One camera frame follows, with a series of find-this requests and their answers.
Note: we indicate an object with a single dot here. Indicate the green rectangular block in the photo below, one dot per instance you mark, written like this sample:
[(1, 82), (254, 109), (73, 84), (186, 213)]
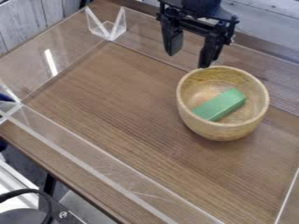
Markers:
[(220, 106)]

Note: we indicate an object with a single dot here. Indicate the black table leg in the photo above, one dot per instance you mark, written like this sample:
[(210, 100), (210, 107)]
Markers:
[(50, 184)]

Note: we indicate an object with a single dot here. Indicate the clear acrylic tray wall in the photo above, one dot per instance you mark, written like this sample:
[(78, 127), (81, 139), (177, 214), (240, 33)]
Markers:
[(95, 119)]

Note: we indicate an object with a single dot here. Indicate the light wooden bowl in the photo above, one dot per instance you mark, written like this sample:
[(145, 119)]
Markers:
[(205, 83)]

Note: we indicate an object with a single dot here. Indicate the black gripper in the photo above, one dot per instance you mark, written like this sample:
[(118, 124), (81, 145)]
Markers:
[(202, 17)]

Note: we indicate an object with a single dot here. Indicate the grey metal base plate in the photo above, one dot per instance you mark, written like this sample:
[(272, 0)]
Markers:
[(83, 211)]

